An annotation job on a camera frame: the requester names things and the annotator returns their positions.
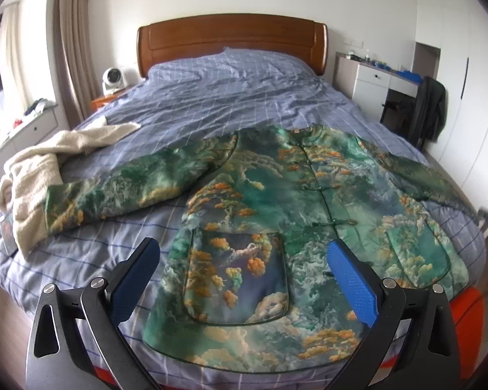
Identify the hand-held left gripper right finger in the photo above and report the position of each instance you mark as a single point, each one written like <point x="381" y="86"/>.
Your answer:
<point x="351" y="288"/>

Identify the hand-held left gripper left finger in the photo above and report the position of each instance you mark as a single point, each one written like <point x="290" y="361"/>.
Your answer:
<point x="132" y="288"/>

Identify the green printed padded jacket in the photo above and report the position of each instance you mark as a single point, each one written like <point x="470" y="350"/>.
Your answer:
<point x="268" y="195"/>

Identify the orange bed base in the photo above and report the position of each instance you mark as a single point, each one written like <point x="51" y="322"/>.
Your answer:
<point x="469" y="325"/>

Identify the chair with dark jacket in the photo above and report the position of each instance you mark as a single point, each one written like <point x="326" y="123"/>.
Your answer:
<point x="429" y="109"/>

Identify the white wardrobe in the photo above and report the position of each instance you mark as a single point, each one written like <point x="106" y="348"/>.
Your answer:
<point x="471" y="89"/>

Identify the cream fleece garment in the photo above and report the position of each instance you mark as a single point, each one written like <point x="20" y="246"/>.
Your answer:
<point x="28" y="170"/>

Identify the blue items on desk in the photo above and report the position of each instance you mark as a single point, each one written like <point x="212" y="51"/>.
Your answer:
<point x="408" y="75"/>

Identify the white desk with drawers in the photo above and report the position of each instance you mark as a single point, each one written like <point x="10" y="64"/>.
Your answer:
<point x="370" y="83"/>

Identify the white window-side drawer cabinet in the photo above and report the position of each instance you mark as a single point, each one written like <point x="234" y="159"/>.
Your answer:
<point x="32" y="130"/>

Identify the orange wooden nightstand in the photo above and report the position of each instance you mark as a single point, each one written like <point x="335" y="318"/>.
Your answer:
<point x="103" y="100"/>

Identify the bed with blue checked bedding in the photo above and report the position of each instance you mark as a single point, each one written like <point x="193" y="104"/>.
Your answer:
<point x="236" y="97"/>

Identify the beige curtain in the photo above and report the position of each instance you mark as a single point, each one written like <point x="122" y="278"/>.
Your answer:
<point x="75" y="48"/>

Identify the wooden headboard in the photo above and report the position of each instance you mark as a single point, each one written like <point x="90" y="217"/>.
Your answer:
<point x="227" y="32"/>

